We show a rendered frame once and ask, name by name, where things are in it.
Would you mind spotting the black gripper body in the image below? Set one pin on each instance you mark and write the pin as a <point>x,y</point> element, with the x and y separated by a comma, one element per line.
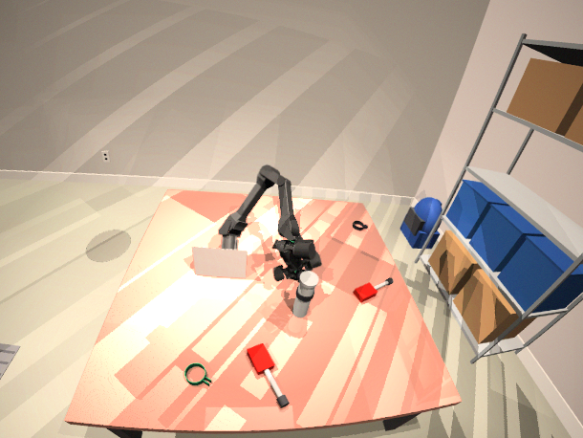
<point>279,273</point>

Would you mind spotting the white cylindrical post with cap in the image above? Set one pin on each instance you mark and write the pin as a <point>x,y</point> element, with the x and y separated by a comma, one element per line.
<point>307,283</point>

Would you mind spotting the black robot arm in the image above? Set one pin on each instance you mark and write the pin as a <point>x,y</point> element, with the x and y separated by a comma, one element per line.
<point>288,227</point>

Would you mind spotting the black cup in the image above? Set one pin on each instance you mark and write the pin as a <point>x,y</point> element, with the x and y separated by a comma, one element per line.
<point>303,298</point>

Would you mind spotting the green ring with short tab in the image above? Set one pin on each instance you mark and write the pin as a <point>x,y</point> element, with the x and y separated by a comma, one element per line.
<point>198,382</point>

